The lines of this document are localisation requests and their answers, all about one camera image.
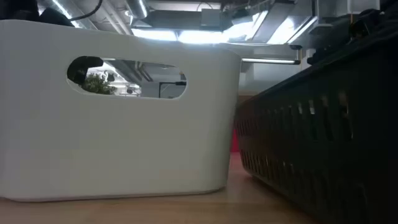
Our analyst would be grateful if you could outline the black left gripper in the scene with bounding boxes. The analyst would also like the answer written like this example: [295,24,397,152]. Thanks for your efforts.
[67,55,104,86]

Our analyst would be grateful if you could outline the white plastic basket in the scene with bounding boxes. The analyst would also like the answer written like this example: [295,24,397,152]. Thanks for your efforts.
[0,19,243,203]

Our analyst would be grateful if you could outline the red perforated plastic basket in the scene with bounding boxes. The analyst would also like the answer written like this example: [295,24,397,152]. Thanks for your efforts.
[230,129,240,153]

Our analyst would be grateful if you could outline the black perforated plastic basket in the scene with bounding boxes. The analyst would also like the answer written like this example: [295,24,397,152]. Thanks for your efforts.
[234,29,398,224]

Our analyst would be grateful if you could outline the dark green potted plant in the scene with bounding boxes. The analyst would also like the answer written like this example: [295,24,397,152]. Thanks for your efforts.
[81,73,118,95]

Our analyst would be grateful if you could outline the bright ceiling light strip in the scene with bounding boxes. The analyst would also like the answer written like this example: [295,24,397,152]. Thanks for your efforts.
[130,27,229,45]

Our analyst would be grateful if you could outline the fluorescent light tube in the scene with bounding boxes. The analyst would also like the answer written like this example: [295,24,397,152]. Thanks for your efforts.
[241,57,302,65]

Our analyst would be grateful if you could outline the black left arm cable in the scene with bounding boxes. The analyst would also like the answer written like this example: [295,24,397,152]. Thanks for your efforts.
[70,0,104,22]

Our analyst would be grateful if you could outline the silver ventilation duct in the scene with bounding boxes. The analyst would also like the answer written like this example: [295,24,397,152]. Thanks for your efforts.
[125,0,149,20]
[37,0,98,30]

